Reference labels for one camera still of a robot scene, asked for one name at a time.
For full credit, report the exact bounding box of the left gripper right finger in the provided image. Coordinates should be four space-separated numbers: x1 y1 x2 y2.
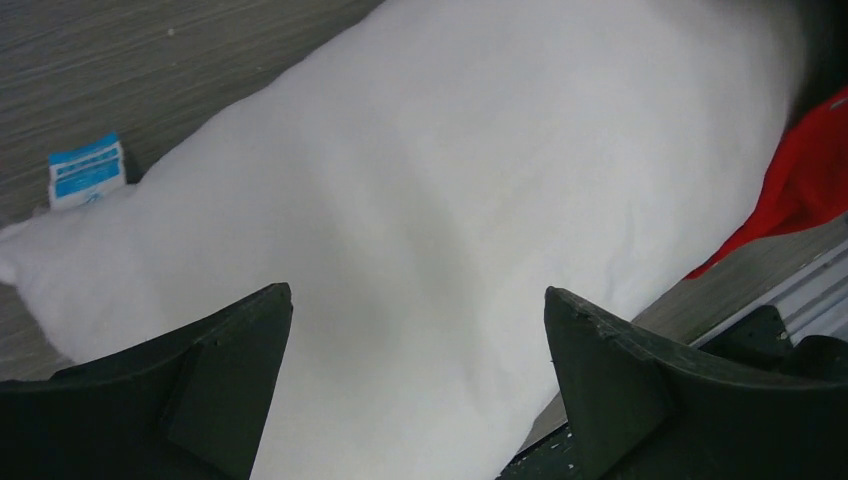
543 287 848 480

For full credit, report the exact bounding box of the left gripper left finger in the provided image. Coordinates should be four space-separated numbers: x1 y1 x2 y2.
1 283 293 479

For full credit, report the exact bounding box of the pink printed pillowcase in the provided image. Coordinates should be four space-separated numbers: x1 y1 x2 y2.
686 87 847 280

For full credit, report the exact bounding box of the white pillow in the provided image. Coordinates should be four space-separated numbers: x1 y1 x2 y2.
1 1 807 479

